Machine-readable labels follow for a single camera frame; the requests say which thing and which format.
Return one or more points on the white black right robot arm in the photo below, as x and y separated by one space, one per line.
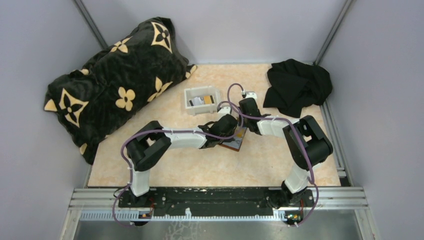
308 145

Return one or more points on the aluminium frame rail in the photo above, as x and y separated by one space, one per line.
102 204

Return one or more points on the black floral plush blanket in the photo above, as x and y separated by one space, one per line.
111 87

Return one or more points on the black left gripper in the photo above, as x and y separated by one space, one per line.
228 139

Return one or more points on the white plastic card box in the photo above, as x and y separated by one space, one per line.
201 91

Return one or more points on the black crumpled cloth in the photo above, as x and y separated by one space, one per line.
295 85

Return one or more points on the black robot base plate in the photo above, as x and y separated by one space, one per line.
218 202

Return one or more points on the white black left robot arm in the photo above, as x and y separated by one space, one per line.
148 145

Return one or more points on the brown leather card holder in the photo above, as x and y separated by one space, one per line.
236 142

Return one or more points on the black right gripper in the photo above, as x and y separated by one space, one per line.
245 125

